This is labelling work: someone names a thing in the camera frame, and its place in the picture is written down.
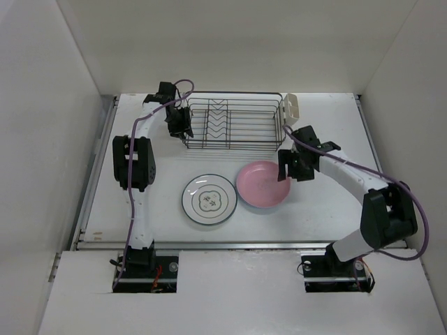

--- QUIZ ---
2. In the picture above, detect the metal wire dish rack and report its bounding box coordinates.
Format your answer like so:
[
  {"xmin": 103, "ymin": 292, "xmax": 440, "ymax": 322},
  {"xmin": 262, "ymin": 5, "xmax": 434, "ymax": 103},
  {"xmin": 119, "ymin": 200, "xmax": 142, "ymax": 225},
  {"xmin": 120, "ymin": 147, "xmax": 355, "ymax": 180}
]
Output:
[{"xmin": 183, "ymin": 91, "xmax": 285, "ymax": 151}]

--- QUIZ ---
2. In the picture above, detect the white plate grey flower outline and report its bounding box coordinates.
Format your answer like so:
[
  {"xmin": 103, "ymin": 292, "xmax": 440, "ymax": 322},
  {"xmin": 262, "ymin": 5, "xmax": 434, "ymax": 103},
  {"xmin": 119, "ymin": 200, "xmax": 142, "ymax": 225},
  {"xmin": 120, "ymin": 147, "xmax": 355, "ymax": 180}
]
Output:
[{"xmin": 182, "ymin": 174, "xmax": 238, "ymax": 226}]

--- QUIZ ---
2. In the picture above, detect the pink plate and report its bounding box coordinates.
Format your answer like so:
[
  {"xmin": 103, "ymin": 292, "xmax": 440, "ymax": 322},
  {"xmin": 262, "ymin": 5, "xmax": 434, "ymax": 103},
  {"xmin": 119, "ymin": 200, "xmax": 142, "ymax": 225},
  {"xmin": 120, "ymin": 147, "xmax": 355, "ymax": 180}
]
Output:
[{"xmin": 236, "ymin": 161, "xmax": 291, "ymax": 209}]

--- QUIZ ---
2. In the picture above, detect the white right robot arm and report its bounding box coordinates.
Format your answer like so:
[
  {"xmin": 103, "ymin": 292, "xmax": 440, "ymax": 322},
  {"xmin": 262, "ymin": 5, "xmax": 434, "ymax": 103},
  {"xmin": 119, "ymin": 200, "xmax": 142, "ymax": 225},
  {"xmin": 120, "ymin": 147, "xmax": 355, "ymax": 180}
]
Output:
[{"xmin": 181, "ymin": 126, "xmax": 421, "ymax": 275}]

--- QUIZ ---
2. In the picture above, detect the metal table edge rail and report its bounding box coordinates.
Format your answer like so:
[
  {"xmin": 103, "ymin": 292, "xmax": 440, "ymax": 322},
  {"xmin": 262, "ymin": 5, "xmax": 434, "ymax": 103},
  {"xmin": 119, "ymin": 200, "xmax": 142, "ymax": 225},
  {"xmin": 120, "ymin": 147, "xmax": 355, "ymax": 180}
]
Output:
[{"xmin": 72, "ymin": 241, "xmax": 328, "ymax": 251}]

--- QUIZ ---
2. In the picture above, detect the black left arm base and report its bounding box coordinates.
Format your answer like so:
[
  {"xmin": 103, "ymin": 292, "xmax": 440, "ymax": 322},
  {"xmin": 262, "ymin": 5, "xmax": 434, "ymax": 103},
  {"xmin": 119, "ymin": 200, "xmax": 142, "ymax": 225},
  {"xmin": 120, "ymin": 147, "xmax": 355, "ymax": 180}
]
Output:
[{"xmin": 110, "ymin": 247, "xmax": 179, "ymax": 294}]

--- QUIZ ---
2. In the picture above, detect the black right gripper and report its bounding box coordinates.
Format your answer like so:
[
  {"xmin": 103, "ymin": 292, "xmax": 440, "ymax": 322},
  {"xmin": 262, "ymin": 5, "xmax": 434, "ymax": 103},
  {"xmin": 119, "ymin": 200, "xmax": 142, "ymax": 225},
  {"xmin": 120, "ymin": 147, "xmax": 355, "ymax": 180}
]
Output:
[{"xmin": 278, "ymin": 148, "xmax": 315, "ymax": 181}]

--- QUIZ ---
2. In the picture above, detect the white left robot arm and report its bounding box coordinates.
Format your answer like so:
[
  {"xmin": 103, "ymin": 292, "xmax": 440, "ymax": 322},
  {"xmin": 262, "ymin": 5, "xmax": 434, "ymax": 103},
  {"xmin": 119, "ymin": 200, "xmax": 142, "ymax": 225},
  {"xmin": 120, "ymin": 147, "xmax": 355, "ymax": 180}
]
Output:
[{"xmin": 112, "ymin": 79, "xmax": 194, "ymax": 250}]

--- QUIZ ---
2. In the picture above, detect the white cutlery holder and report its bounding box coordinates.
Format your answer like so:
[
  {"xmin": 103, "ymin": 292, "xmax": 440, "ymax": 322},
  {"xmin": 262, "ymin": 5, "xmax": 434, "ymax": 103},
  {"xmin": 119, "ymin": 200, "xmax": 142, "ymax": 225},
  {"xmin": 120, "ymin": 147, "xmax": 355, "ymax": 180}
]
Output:
[{"xmin": 282, "ymin": 93, "xmax": 300, "ymax": 127}]

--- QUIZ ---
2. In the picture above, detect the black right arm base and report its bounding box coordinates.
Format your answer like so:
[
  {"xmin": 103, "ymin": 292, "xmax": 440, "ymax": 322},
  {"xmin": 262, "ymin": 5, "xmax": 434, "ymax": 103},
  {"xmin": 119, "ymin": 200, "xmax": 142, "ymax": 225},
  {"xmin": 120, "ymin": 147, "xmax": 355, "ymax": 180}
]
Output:
[{"xmin": 297, "ymin": 251, "xmax": 376, "ymax": 293}]

